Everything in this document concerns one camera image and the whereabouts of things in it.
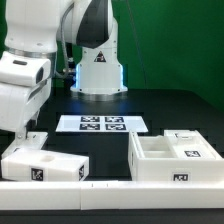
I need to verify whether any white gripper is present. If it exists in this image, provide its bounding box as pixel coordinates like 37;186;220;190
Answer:
0;79;51;140

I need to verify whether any white cabinet door panel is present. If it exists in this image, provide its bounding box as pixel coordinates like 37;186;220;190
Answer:
1;132;48;158
164;130;222;161

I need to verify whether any white cabinet body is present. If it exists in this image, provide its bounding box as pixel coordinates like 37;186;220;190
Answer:
128;132;224;183

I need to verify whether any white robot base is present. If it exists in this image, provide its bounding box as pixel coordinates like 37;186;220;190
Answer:
70;19;128;101

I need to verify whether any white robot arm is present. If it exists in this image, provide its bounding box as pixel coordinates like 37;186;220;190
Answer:
0;0;113;138

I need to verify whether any white cabinet top block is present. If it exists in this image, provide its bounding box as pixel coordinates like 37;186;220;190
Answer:
1;149;89;182

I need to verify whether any white marker sheet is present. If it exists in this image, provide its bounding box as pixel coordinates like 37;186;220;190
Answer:
56;115;148;133

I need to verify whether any white front fence bar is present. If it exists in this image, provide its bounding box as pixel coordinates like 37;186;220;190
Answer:
0;181;224;210

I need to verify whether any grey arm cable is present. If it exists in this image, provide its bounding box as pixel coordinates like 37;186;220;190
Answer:
54;3;76;79

